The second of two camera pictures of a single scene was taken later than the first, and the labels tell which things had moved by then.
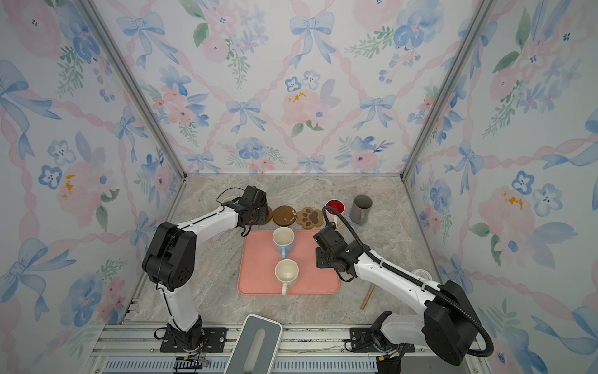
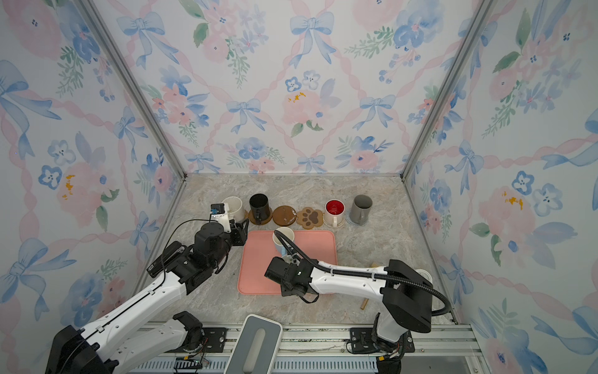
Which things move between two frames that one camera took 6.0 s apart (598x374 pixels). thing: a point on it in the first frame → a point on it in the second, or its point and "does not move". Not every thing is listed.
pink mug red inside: [332, 216] does not move
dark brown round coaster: [284, 215] does not move
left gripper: [263, 213] → [240, 233]
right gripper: [320, 259] → [284, 290]
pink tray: [261, 255] does not move
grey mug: [360, 209] does not move
